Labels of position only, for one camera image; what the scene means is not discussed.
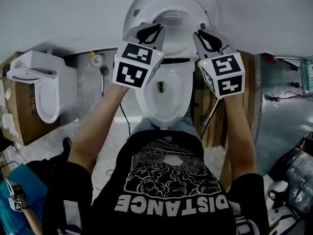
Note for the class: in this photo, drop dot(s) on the shrink-wrapped bottle pack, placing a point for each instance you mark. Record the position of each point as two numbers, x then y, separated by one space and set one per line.
300 180

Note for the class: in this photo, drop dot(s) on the white plastic casing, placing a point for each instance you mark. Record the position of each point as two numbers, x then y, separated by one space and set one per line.
274 219

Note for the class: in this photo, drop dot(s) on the brown cardboard box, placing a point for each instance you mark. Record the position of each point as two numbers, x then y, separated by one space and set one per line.
22 121

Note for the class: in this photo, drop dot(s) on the metal shopping cart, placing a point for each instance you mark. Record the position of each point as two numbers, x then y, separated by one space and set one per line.
306 75

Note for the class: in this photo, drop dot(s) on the clear tape roll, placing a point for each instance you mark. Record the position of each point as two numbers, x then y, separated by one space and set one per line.
94 60

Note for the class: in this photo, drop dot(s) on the person's right forearm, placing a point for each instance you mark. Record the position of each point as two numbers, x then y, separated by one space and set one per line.
239 136

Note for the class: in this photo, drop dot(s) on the compact white toilet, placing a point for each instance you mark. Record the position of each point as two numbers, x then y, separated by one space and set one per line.
66 82

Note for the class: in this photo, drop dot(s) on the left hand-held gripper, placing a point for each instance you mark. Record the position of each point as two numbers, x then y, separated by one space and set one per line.
132 67

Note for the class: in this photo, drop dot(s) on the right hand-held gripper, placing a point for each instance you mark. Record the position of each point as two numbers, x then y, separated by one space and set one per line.
225 75

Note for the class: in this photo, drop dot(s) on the person's left forearm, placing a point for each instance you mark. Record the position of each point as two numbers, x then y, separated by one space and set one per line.
97 121

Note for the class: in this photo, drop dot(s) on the person's black printed T-shirt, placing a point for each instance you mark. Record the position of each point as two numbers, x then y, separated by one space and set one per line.
171 217

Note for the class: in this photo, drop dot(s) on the wooden plank platform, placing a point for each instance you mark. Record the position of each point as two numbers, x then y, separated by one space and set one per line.
212 136

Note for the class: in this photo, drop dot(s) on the person's blue jeans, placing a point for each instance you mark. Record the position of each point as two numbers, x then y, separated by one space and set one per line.
144 126

